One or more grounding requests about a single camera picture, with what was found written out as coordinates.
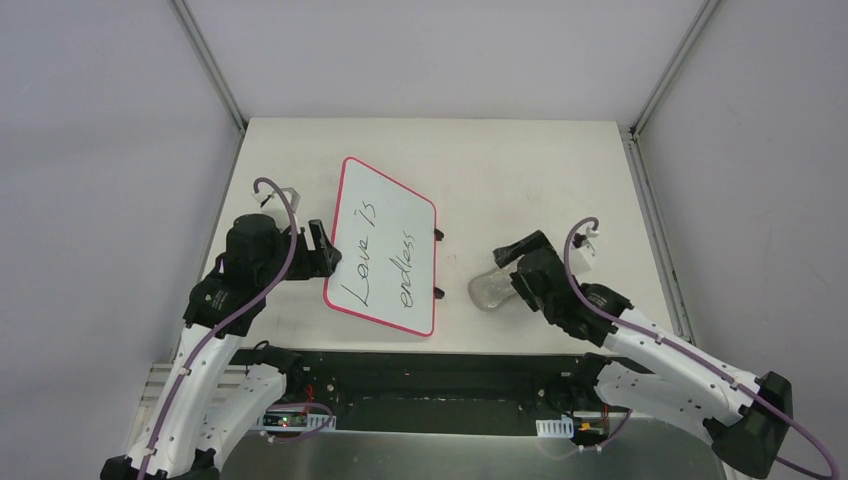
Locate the grey eraser cloth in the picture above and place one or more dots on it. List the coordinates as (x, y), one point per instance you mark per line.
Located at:
(491, 290)

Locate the right controller board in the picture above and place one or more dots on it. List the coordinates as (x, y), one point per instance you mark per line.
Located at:
(583, 428)

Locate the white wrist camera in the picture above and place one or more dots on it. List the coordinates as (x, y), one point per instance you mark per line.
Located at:
(582, 256)
(277, 206)

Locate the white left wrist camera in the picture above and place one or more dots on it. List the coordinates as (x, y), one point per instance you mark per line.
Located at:
(277, 206)

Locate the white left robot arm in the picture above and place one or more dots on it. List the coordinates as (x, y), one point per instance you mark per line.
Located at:
(186, 437)

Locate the left controller board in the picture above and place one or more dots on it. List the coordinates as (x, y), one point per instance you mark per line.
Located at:
(288, 423)

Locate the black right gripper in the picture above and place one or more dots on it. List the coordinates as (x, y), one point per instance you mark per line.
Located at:
(524, 262)

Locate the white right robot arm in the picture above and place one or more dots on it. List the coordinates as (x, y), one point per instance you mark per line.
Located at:
(742, 417)

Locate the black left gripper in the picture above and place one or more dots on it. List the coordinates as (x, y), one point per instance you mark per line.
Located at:
(315, 248)

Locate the aluminium frame post right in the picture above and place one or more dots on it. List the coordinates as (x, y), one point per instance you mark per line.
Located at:
(685, 47)

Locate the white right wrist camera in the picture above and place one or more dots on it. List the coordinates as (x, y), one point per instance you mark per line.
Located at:
(582, 256)

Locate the aluminium frame post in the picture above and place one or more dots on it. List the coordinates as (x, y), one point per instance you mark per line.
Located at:
(206, 58)
(685, 47)

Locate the controller board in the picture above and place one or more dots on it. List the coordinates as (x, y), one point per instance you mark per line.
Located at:
(583, 428)
(288, 423)

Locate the aluminium frame post left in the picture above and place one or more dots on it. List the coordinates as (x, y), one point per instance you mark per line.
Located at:
(206, 58)

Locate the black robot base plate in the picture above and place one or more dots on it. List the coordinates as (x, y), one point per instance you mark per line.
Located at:
(464, 394)

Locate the pink-framed whiteboard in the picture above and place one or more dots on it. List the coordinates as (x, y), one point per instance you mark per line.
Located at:
(386, 233)

